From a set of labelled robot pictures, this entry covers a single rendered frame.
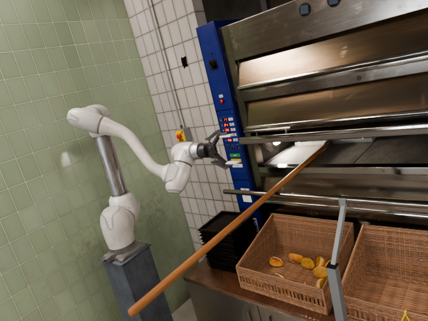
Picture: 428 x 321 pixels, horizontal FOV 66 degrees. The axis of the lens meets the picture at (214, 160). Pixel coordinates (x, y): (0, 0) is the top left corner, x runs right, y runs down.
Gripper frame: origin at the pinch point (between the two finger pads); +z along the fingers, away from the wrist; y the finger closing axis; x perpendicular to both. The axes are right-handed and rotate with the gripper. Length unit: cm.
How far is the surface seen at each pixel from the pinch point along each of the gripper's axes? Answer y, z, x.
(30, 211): 16, -120, 57
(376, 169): 31, 47, -54
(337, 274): 57, 43, 5
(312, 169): 32, 11, -55
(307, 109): -5, 14, -55
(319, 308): 87, 26, -5
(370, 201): 32, 54, -17
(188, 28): -69, -60, -56
